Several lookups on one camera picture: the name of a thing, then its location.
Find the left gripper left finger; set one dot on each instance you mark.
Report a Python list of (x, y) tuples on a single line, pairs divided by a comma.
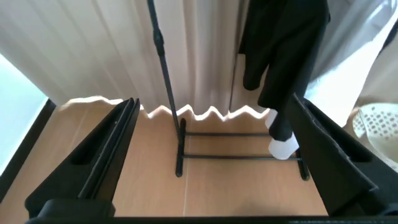
[(62, 189)]

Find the white garment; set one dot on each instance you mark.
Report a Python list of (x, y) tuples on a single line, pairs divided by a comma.
[(335, 93)]

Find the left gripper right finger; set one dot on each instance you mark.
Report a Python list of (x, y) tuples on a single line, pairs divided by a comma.
[(342, 174)]

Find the beige curtain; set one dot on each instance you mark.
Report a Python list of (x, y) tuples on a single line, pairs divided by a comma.
[(93, 46)]

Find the black clothes rack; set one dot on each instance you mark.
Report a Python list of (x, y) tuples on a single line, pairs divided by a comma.
[(180, 149)]

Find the black shorts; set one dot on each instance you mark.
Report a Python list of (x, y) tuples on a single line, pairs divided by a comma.
[(286, 46)]

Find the white laundry basket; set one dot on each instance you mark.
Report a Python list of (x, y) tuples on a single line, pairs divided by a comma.
[(379, 127)]

